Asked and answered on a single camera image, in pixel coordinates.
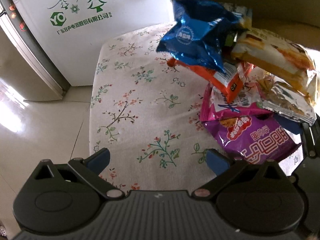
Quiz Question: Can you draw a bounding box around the purple snack bag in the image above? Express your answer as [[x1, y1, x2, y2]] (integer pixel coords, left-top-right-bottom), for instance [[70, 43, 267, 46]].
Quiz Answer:
[[202, 115, 300, 164]]

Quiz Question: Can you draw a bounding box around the silver foil snack bag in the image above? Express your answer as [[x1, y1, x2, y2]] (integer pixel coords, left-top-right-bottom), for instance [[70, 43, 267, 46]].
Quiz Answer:
[[257, 72, 316, 125]]

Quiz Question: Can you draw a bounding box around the pink white snack bag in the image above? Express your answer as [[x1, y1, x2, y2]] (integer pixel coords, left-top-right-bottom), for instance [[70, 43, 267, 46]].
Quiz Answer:
[[200, 82, 271, 122]]

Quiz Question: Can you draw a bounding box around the cream bread snack bag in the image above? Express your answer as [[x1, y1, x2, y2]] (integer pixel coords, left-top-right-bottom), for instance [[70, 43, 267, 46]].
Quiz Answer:
[[231, 28, 317, 105]]

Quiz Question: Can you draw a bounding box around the orange red snack bag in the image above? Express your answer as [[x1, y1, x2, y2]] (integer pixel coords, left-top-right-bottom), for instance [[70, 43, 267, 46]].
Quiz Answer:
[[167, 58, 255, 103]]

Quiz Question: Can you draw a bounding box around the dark blue foil snack bag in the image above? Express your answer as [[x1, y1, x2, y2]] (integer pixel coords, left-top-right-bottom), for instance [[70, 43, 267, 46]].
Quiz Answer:
[[156, 0, 252, 74]]

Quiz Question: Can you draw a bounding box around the floral tablecloth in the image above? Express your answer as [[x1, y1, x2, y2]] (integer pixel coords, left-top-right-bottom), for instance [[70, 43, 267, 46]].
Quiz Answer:
[[89, 23, 220, 193]]

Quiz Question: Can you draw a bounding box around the white refrigerator with logo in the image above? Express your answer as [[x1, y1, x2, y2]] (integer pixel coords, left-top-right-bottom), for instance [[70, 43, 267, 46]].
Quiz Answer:
[[1, 0, 173, 101]]

